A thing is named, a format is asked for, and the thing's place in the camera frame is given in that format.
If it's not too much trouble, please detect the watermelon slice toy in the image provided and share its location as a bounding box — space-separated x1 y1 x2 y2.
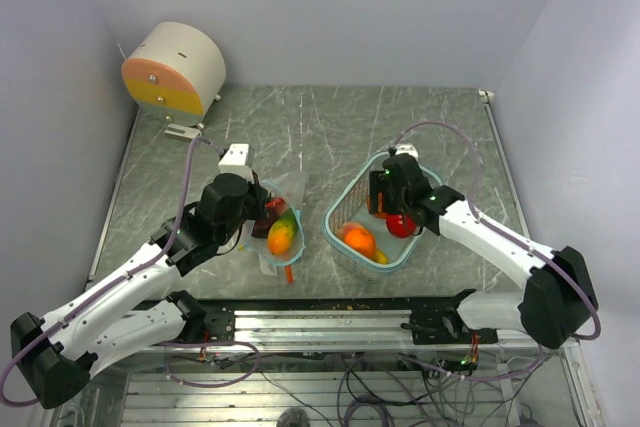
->
265 197 288 216

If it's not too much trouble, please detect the light blue plastic basket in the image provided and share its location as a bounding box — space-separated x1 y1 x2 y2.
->
322 151 422 281

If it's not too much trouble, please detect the green yellow toy mango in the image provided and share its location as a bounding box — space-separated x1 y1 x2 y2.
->
267 208 298 255

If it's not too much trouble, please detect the clear zip top bag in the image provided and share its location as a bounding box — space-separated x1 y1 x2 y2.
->
240 171 309 284

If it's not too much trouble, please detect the orange toy fruit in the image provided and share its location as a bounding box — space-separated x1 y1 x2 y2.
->
344 228 377 259

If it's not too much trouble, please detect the pink toy peach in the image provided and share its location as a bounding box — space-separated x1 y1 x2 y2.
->
337 222 363 240

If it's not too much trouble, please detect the yellow toy lemon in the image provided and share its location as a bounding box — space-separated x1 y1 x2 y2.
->
371 249 389 265

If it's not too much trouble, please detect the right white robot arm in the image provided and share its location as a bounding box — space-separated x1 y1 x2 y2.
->
368 153 597 349

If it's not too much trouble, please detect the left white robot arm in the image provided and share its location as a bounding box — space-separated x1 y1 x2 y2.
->
9 168 268 409

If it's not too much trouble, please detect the round cream drawer box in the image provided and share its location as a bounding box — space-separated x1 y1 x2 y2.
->
121 21 227 127

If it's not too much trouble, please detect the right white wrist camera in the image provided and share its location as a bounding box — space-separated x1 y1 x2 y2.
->
387 143 419 160

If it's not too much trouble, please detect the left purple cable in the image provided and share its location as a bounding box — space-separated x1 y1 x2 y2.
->
0 135 226 407

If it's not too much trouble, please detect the purple cable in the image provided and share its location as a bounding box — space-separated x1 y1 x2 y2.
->
0 135 226 407
389 120 602 341

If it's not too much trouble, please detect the small white wall clip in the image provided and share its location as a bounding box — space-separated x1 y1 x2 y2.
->
478 89 494 103

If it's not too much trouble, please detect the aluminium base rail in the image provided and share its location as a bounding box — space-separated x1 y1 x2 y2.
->
119 308 551 351

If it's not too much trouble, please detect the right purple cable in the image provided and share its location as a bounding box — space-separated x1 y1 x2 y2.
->
389 120 602 341

